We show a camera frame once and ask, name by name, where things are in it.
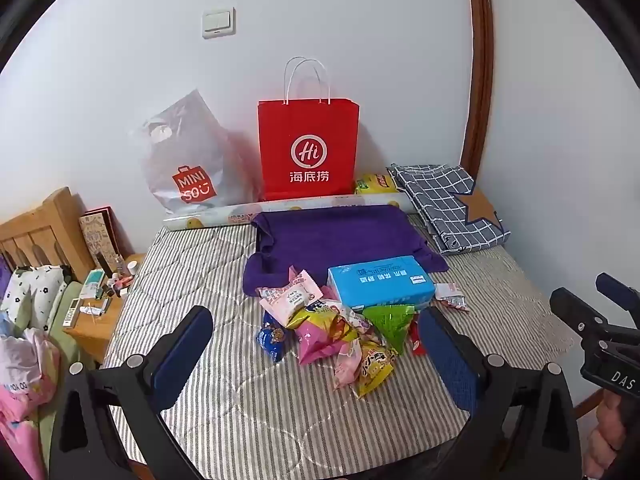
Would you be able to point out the pink printed cloth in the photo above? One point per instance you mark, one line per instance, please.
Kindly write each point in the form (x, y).
(22, 380)

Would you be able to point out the blue snack packet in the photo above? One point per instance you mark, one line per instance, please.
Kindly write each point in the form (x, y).
(272, 340)

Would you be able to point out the red paper bag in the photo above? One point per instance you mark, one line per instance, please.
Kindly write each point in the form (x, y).
(310, 130)

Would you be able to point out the green snack packet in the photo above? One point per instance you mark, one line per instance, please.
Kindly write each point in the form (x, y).
(392, 325)

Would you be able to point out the printed film roll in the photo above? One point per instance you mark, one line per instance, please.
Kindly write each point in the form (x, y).
(280, 208)

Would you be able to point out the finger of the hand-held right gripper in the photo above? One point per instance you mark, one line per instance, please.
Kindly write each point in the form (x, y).
(617, 292)
(575, 310)

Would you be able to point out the spotted white pillow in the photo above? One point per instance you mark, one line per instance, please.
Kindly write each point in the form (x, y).
(30, 290)

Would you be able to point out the wooden nightstand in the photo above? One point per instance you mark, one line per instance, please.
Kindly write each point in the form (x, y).
(100, 335)

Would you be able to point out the white plastic shopping bag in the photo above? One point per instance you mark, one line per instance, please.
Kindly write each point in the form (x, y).
(195, 145)

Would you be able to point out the blue tissue pack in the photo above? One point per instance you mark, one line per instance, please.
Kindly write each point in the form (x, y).
(380, 282)

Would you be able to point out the purple towel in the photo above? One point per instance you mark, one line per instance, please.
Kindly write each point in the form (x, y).
(340, 235)

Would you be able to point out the wooden headboard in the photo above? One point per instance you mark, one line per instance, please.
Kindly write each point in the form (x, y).
(45, 230)

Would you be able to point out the teal white box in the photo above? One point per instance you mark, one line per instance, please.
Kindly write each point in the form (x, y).
(93, 284)

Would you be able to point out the white wall switch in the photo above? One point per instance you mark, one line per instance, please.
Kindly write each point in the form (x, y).
(218, 22)

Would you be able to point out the pink white snack packet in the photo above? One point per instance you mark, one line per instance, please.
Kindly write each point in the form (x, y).
(290, 297)

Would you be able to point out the green cloth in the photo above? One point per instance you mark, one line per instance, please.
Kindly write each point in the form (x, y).
(60, 310)

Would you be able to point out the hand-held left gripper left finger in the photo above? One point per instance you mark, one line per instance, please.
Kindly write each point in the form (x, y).
(182, 355)

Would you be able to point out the white red candy packet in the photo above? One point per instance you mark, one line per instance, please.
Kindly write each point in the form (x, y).
(450, 296)

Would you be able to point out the person's right hand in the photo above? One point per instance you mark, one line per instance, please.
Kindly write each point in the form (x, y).
(607, 425)

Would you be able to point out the grey checked folded cloth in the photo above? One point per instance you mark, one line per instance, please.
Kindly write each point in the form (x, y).
(440, 205)

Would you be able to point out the pink yellow snack bag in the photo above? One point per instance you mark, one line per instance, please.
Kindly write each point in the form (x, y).
(320, 335)

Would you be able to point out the white cartoon print packet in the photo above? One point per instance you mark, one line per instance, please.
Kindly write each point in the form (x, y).
(327, 307)

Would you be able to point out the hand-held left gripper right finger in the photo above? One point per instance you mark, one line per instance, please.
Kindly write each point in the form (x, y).
(450, 360)

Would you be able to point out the brown wooden door frame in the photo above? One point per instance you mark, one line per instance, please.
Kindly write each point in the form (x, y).
(480, 60)

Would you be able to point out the pale pink snack packet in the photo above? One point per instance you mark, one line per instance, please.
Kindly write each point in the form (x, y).
(347, 367)

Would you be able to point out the white remote control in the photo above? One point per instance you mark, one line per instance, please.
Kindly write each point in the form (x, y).
(71, 312)

